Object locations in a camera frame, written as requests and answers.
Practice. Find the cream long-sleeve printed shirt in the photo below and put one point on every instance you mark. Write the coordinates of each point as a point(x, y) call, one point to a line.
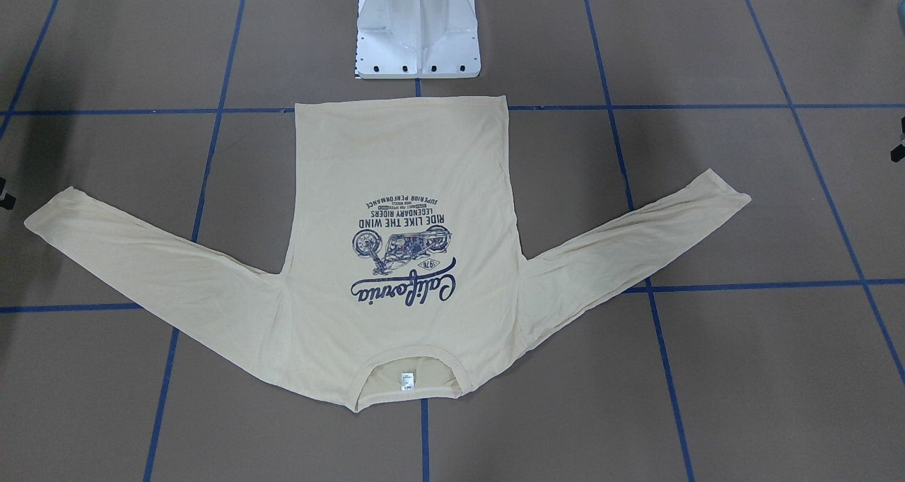
point(404, 276)

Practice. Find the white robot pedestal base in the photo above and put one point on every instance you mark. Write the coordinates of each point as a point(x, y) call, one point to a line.
point(417, 39)

